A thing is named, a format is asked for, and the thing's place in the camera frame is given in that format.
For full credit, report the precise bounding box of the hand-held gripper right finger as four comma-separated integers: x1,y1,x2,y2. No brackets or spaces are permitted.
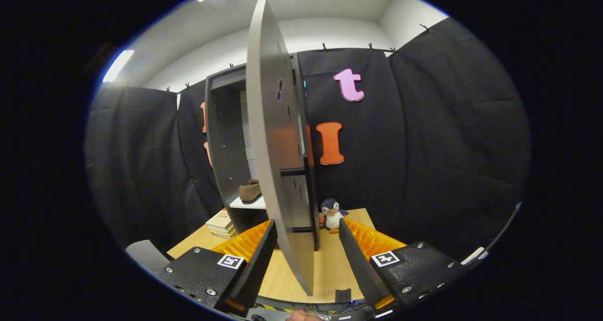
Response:
338,218,473,313

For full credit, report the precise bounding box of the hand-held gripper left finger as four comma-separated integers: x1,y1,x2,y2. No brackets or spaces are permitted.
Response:
155,219,278,318

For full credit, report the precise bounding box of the black door handle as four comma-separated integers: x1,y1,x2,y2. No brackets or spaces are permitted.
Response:
280,163,321,252

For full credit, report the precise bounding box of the grey shoe cabinet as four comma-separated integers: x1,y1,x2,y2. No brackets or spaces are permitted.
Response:
205,53,311,234

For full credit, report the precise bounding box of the white cabinet shelf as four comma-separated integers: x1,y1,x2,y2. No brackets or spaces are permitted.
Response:
229,196,267,210

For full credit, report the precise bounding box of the penguin plush toy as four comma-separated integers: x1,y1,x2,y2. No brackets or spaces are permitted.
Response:
320,198,349,234

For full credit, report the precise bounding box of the beige book orange corner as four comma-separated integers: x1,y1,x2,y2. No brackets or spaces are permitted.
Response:
206,208,232,230

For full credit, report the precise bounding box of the black backdrop cloth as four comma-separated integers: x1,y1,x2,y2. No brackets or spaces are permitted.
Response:
85,17,532,265

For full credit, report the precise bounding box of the long ceiling light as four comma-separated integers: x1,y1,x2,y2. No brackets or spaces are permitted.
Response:
103,49,135,83

